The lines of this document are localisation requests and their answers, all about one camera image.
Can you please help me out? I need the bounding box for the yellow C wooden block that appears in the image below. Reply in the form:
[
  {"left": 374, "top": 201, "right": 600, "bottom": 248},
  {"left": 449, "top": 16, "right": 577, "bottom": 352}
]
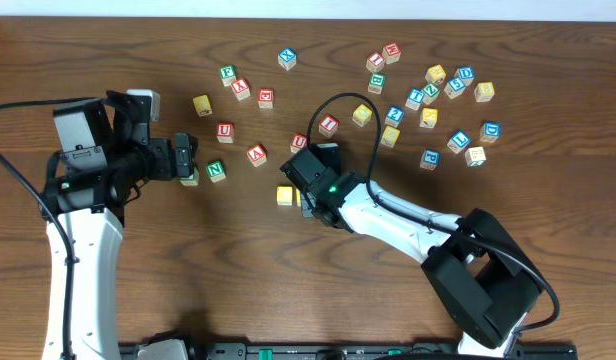
[{"left": 276, "top": 186, "right": 294, "bottom": 206}]

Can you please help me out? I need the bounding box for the green N wooden block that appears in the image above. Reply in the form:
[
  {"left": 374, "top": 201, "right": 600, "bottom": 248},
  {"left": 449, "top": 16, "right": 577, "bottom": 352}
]
[{"left": 206, "top": 160, "right": 226, "bottom": 183}]

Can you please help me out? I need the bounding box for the red i block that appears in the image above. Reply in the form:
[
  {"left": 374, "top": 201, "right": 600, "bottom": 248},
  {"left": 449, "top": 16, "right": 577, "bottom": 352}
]
[
  {"left": 319, "top": 115, "right": 339, "bottom": 138},
  {"left": 366, "top": 52, "right": 386, "bottom": 73}
]

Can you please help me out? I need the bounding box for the blue D block near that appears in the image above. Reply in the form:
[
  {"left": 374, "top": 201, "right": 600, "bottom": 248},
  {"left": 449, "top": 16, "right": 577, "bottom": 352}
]
[{"left": 479, "top": 122, "right": 501, "bottom": 143}]

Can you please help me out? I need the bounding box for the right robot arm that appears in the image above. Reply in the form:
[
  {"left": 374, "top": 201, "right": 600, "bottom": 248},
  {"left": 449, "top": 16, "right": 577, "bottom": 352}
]
[{"left": 280, "top": 144, "right": 546, "bottom": 358}]

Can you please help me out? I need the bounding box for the yellow 8 wooden block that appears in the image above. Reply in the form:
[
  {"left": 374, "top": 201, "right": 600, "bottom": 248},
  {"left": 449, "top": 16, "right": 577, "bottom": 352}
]
[{"left": 474, "top": 82, "right": 496, "bottom": 103}]

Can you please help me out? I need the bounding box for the red u block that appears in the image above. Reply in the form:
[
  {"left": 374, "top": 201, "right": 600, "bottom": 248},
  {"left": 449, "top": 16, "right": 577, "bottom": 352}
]
[
  {"left": 216, "top": 123, "right": 234, "bottom": 143},
  {"left": 290, "top": 133, "right": 307, "bottom": 153}
]

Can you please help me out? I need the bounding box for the green-sided block under gripper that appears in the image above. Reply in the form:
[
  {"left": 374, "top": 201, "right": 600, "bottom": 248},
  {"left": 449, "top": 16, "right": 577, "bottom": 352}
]
[{"left": 180, "top": 168, "right": 199, "bottom": 187}]

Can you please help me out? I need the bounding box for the blue T wooden block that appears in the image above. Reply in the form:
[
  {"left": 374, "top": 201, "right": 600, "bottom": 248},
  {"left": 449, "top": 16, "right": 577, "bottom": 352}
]
[{"left": 405, "top": 88, "right": 424, "bottom": 111}]

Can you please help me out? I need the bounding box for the red H wooden block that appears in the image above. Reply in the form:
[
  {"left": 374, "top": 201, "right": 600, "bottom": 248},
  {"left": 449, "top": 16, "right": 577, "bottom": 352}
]
[{"left": 382, "top": 42, "right": 402, "bottom": 64}]

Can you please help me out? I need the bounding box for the yellow block far left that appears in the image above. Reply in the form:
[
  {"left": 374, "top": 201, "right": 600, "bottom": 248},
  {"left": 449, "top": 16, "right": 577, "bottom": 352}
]
[{"left": 192, "top": 95, "right": 213, "bottom": 117}]

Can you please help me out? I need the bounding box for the blue d block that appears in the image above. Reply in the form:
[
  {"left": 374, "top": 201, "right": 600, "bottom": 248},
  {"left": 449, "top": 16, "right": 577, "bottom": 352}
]
[
  {"left": 454, "top": 66, "right": 475, "bottom": 86},
  {"left": 479, "top": 122, "right": 501, "bottom": 143}
]

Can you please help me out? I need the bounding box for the yellow block lower middle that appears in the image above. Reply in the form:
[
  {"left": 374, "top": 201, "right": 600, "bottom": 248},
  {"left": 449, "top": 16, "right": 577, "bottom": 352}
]
[{"left": 380, "top": 125, "right": 400, "bottom": 148}]

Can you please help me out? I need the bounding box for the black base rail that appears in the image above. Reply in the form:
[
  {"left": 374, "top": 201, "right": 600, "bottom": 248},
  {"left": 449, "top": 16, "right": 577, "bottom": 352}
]
[{"left": 119, "top": 333, "right": 579, "bottom": 360}]

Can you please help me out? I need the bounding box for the green F wooden block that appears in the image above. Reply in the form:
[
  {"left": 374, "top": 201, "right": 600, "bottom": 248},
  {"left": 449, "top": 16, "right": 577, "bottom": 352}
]
[{"left": 219, "top": 65, "right": 236, "bottom": 87}]

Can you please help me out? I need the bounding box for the yellow block far right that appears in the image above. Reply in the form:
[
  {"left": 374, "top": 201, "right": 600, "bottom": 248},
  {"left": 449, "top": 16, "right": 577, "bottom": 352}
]
[{"left": 425, "top": 64, "right": 447, "bottom": 85}]

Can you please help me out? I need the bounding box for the plain L green-sided block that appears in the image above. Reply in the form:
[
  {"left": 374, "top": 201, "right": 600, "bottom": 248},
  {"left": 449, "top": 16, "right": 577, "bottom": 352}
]
[{"left": 464, "top": 146, "right": 487, "bottom": 167}]

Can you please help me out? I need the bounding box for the red X wooden block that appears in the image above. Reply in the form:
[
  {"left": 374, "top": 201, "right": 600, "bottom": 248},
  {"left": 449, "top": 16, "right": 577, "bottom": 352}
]
[{"left": 230, "top": 78, "right": 251, "bottom": 101}]

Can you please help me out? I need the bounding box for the yellow O wooden block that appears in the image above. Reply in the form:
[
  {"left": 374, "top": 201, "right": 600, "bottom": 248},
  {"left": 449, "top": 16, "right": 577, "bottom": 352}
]
[{"left": 295, "top": 189, "right": 302, "bottom": 207}]

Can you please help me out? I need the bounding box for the red I block near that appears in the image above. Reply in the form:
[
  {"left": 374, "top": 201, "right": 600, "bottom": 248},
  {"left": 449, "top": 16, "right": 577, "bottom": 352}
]
[{"left": 319, "top": 115, "right": 339, "bottom": 138}]

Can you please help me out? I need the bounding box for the blue D block far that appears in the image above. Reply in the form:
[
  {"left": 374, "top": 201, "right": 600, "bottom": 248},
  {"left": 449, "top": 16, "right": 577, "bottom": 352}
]
[{"left": 454, "top": 66, "right": 475, "bottom": 86}]

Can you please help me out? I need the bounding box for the blue 2 wooden block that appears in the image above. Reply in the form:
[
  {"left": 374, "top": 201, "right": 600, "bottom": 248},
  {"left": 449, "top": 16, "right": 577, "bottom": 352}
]
[{"left": 384, "top": 106, "right": 404, "bottom": 128}]

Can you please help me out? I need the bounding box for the blue X wooden block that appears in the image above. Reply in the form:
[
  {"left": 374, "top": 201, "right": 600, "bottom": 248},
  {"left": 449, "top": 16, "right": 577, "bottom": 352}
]
[{"left": 278, "top": 48, "right": 297, "bottom": 71}]

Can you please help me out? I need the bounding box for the green Z wooden block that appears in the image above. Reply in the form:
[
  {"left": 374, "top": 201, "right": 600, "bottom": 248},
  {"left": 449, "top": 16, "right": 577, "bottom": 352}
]
[{"left": 422, "top": 83, "right": 441, "bottom": 105}]

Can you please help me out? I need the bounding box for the red E wooden block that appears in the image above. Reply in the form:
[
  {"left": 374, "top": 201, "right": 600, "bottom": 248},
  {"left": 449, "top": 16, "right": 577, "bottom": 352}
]
[{"left": 258, "top": 88, "right": 274, "bottom": 109}]

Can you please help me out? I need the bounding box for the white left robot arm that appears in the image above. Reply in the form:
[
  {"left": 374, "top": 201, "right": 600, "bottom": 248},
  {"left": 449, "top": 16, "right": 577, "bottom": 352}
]
[{"left": 41, "top": 89, "right": 199, "bottom": 359}]

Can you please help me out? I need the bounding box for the red A wooden block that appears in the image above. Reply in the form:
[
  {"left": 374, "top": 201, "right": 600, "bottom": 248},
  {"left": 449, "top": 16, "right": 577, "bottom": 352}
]
[{"left": 246, "top": 144, "right": 267, "bottom": 167}]

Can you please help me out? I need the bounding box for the red I block far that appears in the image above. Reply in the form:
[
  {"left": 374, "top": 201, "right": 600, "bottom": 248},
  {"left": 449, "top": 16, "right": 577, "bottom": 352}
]
[{"left": 366, "top": 52, "right": 386, "bottom": 73}]

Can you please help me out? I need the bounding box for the green B wooden block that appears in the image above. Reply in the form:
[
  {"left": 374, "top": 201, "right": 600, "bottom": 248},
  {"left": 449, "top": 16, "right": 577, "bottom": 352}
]
[{"left": 368, "top": 73, "right": 386, "bottom": 94}]

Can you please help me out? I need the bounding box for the blue 5 wooden block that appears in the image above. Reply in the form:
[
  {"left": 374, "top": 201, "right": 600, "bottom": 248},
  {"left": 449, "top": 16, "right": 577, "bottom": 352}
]
[{"left": 444, "top": 77, "right": 466, "bottom": 99}]

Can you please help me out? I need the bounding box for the blue P wooden block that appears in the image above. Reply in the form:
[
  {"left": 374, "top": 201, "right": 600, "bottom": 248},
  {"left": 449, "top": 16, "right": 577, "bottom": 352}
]
[{"left": 420, "top": 149, "right": 441, "bottom": 170}]

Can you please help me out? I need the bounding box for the red U block middle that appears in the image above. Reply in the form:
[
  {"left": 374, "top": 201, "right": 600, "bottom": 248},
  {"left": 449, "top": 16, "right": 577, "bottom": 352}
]
[{"left": 290, "top": 133, "right": 307, "bottom": 153}]

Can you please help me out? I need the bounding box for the blue L wooden block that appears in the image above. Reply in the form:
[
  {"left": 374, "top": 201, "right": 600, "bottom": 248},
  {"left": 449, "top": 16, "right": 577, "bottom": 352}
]
[{"left": 447, "top": 130, "right": 471, "bottom": 154}]

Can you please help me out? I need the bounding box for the red U block left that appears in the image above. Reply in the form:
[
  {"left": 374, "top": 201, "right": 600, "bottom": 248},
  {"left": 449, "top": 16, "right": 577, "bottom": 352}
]
[{"left": 216, "top": 123, "right": 234, "bottom": 143}]

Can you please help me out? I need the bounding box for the yellow hammer picture block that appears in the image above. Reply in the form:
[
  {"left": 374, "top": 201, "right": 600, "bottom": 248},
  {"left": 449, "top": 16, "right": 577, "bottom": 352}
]
[{"left": 420, "top": 107, "right": 438, "bottom": 128}]

